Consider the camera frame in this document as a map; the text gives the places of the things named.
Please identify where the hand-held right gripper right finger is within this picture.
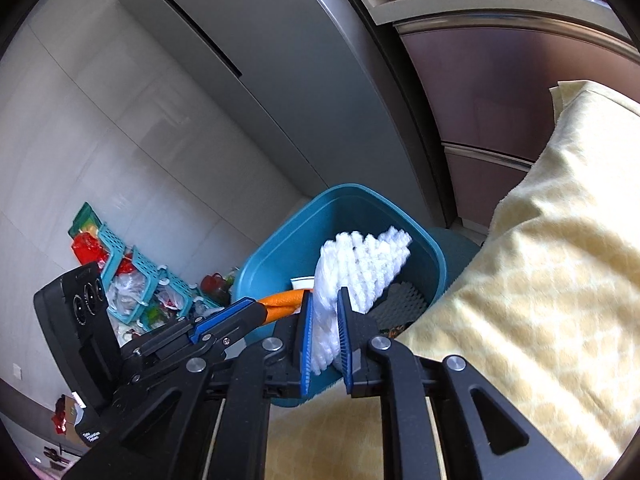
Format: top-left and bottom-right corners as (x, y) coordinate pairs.
(337, 287), (583, 480)

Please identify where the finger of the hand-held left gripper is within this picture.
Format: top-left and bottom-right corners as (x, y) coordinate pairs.
(120, 297), (267, 358)
(117, 331), (249, 392)

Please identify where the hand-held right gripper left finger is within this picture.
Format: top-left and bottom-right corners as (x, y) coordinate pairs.
(62, 292), (315, 480)

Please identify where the orange peel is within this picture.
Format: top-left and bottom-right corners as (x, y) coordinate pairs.
(257, 289), (307, 325)

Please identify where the white foam fruit net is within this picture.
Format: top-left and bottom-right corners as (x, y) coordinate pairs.
(312, 226), (413, 377)

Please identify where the teal plastic bin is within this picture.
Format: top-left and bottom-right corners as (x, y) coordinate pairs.
(231, 184), (447, 401)

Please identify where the teal plastic basket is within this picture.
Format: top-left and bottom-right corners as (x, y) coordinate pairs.
(150, 267), (195, 322)
(107, 247), (158, 323)
(97, 222), (127, 286)

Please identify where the white plastic bag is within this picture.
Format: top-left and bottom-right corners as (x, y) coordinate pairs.
(107, 272), (146, 318)

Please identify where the grey foam net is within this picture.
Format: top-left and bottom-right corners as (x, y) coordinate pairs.
(370, 282), (428, 331)

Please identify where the red plastic bag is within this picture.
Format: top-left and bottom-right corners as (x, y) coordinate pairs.
(71, 234), (103, 266)

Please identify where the silver refrigerator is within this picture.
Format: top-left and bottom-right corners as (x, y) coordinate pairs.
(110, 0), (448, 231)

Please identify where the kitchen counter cabinet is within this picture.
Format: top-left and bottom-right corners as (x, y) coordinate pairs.
(357, 0), (640, 236)

